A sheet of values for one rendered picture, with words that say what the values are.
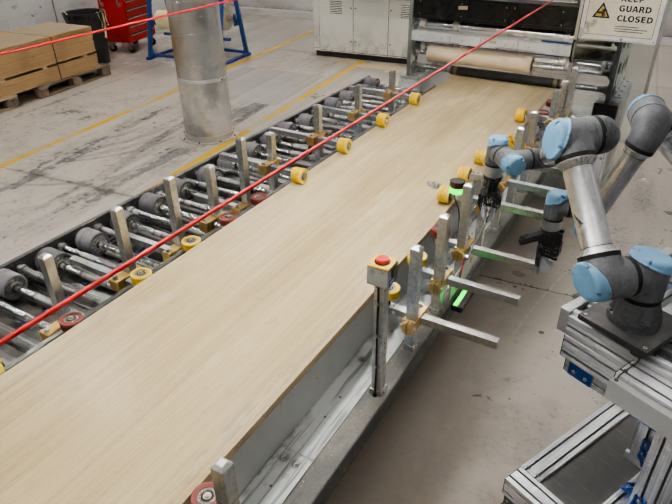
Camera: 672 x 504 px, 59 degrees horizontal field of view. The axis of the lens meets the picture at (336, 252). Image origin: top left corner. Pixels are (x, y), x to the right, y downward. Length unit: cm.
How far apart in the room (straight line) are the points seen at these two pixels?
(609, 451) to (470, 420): 62
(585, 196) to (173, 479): 133
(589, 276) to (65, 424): 149
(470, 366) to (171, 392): 183
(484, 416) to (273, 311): 133
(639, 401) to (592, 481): 80
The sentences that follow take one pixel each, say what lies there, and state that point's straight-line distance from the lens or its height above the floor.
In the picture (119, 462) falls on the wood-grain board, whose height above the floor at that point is 90.
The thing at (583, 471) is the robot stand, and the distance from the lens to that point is 263.
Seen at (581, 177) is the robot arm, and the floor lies 144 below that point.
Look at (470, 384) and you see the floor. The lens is 314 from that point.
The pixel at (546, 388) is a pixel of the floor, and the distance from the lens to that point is 322.
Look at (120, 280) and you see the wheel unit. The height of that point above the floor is 86.
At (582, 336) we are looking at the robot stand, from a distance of 204.
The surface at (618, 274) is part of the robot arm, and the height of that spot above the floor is 125.
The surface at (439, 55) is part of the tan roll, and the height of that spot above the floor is 105.
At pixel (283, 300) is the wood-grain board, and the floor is 90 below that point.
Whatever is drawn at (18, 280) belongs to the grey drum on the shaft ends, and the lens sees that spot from 269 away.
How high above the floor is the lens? 215
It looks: 32 degrees down
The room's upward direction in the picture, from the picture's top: 1 degrees counter-clockwise
